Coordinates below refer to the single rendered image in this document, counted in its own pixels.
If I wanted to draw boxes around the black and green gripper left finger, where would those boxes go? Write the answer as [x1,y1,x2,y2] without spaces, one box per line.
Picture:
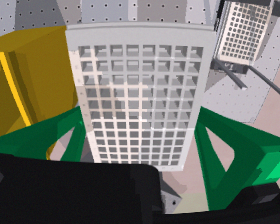
[0,106,86,162]

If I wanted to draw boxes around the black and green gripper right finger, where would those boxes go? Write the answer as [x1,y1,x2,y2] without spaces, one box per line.
[194,106,280,211]

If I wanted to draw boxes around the white well plate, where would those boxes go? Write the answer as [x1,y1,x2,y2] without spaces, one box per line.
[65,21,217,171]
[213,2,275,66]

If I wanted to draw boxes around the yellow open bin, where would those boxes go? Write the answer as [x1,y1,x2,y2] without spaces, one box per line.
[0,26,78,136]

